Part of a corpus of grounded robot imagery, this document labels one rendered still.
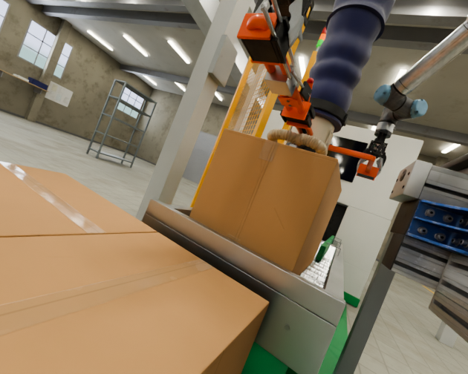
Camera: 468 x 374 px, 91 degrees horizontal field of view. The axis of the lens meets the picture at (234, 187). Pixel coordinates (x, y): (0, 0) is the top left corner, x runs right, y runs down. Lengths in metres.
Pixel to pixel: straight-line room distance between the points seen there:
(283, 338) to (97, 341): 0.48
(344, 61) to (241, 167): 0.61
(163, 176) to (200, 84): 0.76
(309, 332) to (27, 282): 0.58
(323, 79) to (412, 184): 0.57
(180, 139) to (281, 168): 1.20
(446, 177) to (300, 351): 0.54
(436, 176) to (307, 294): 0.41
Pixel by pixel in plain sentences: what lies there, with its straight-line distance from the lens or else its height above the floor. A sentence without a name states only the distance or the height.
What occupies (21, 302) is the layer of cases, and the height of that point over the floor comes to 0.54.
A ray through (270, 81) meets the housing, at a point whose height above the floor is 1.05.
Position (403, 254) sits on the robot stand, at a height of 0.77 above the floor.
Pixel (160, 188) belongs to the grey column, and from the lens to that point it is 1.83.
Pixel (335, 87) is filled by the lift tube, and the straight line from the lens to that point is 1.06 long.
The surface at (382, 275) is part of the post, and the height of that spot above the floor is 0.65.
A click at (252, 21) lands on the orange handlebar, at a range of 0.53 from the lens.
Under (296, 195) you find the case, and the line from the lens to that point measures 0.70.
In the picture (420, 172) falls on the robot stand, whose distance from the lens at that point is 0.70.
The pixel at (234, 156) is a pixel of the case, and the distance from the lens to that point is 0.79.
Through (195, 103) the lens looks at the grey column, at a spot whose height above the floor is 1.23.
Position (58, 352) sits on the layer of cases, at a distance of 0.35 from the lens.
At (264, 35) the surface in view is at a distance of 0.52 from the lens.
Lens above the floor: 0.78
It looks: 1 degrees down
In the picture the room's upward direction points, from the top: 22 degrees clockwise
